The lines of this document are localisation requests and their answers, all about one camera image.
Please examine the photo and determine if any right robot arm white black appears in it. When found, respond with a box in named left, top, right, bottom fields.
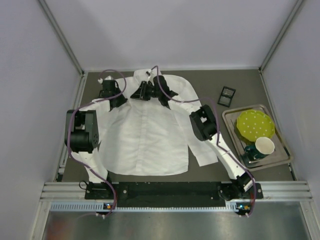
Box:
left=130, top=70, right=257, bottom=201

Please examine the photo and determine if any white slotted cable duct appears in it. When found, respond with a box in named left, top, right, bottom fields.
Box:
left=49, top=201, right=253, bottom=212

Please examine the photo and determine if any green polka dot plate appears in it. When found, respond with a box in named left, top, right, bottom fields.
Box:
left=236, top=109, right=276, bottom=142

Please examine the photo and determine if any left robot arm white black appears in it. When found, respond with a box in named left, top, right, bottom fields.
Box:
left=64, top=76, right=128, bottom=199

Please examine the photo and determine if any small black open box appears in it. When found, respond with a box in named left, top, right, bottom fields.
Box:
left=217, top=86, right=236, bottom=108

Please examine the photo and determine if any dark green cup white inside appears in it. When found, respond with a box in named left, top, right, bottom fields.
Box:
left=244, top=137, right=275, bottom=160

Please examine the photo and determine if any aluminium frame rail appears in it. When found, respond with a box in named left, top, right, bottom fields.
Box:
left=40, top=181, right=313, bottom=202

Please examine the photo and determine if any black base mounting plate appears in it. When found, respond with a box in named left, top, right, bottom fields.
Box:
left=78, top=180, right=263, bottom=201

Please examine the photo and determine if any white button-up shirt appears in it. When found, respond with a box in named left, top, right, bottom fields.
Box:
left=69, top=66, right=217, bottom=176

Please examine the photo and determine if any silver metal tray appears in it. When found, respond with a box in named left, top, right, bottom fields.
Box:
left=222, top=104, right=293, bottom=171

